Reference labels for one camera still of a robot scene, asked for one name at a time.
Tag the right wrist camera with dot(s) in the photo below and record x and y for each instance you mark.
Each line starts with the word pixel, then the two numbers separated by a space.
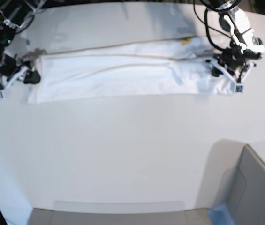
pixel 2 94

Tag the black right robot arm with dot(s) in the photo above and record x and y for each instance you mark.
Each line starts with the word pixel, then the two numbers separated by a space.
pixel 15 17

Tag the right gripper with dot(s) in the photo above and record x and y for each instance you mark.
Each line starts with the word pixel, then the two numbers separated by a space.
pixel 25 73

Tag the white printed t-shirt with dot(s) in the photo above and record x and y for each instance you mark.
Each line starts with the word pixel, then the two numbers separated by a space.
pixel 176 66

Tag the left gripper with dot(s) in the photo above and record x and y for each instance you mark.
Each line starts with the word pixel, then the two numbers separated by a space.
pixel 236 71

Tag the grey partition panel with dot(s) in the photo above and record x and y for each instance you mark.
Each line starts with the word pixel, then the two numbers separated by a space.
pixel 232 189

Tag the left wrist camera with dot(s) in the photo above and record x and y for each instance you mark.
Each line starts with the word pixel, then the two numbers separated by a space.
pixel 237 87

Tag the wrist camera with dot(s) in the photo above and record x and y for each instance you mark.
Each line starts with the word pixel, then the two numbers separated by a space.
pixel 237 87
pixel 2 94

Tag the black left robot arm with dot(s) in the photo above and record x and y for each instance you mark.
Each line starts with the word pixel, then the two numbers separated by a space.
pixel 244 44

